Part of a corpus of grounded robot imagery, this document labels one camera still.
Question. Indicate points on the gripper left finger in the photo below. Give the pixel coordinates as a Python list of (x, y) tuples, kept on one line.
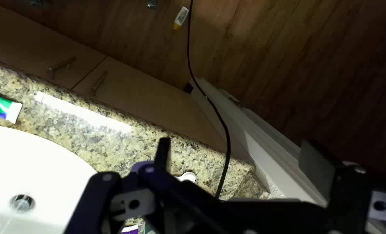
[(98, 195)]

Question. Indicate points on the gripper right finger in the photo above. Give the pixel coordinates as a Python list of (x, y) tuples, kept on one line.
[(348, 195)]

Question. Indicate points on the purple and white packet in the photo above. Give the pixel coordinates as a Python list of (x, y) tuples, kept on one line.
[(130, 229)]

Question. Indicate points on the white sink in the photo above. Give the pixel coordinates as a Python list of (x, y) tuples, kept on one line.
[(33, 162)]

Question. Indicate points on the metal sink drain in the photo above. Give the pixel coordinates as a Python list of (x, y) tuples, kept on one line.
[(22, 202)]

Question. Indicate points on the small white cap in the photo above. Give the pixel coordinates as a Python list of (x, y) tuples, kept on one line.
[(188, 176)]

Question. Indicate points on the wooden cabinet door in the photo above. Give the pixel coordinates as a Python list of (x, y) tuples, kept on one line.
[(24, 45)]

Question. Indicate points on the small white and yellow tube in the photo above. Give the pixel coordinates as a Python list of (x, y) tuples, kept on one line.
[(181, 18)]

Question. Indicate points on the white door frame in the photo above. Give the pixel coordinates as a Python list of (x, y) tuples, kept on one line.
[(264, 143)]

